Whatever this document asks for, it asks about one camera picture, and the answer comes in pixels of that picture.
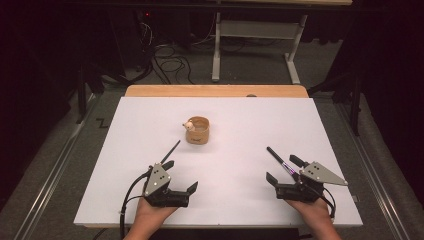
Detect left hand-held gripper cable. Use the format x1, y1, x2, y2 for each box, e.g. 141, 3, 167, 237
119, 170, 153, 240

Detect person's right hand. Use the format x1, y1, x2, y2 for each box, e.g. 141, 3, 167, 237
285, 196, 332, 231

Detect wooden pen holder cup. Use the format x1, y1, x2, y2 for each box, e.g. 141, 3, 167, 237
182, 115, 211, 145

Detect wooden table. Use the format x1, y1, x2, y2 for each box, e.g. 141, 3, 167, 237
124, 84, 309, 99

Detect black floor cables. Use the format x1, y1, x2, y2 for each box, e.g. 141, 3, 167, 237
134, 19, 198, 86

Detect thin black pencil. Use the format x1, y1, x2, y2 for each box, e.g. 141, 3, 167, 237
160, 139, 182, 165

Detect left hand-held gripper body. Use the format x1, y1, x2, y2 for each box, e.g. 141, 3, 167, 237
143, 162, 191, 209

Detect black pen with purple band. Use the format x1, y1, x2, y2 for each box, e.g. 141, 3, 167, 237
266, 146, 299, 178

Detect metal floor rail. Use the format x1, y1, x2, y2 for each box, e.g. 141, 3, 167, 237
334, 103, 424, 240
13, 94, 101, 240

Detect right hand-held gripper cable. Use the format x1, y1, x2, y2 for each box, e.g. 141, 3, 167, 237
321, 186, 337, 219

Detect white board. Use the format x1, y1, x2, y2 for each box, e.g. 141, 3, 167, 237
73, 96, 364, 228

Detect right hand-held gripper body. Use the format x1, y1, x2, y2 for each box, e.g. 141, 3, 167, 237
275, 161, 349, 203

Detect white metal desk frame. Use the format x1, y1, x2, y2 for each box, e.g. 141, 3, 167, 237
206, 0, 354, 85

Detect black metal stand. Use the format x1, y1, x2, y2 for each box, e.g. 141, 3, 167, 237
75, 63, 101, 125
308, 71, 363, 136

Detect hand-held gripper cable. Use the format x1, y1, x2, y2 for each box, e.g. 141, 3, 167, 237
321, 186, 337, 219
119, 170, 153, 240

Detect person's left hand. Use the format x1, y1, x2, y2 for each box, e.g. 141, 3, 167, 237
134, 197, 179, 233

